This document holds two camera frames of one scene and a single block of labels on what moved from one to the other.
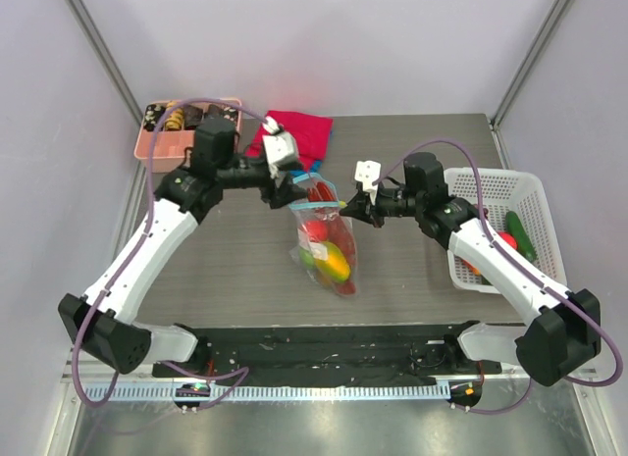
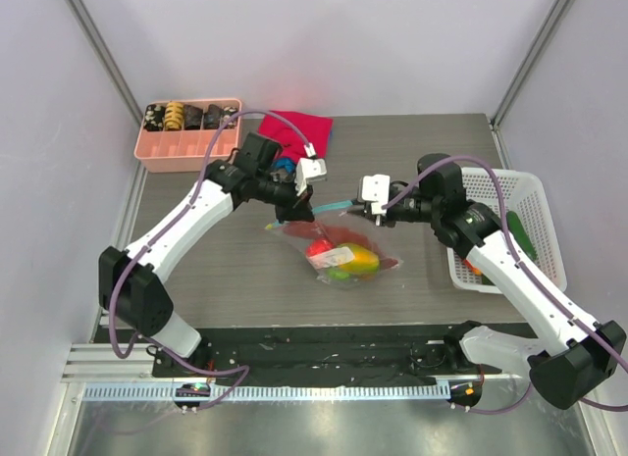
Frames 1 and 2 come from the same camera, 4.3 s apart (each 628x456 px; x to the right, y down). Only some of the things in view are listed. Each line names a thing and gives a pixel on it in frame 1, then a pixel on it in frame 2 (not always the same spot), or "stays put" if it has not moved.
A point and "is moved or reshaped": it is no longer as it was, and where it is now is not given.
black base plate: x=330 y=356 stays put
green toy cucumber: x=525 y=244 stays put
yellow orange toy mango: x=336 y=268 to x=365 y=262
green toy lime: x=307 y=258 to x=339 y=275
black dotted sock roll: x=229 y=119 stays put
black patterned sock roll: x=214 y=112 stays put
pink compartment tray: x=174 y=138 stays put
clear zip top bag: x=325 y=244 is moved or reshaped
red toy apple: x=317 y=230 to x=318 y=246
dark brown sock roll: x=192 y=117 stays put
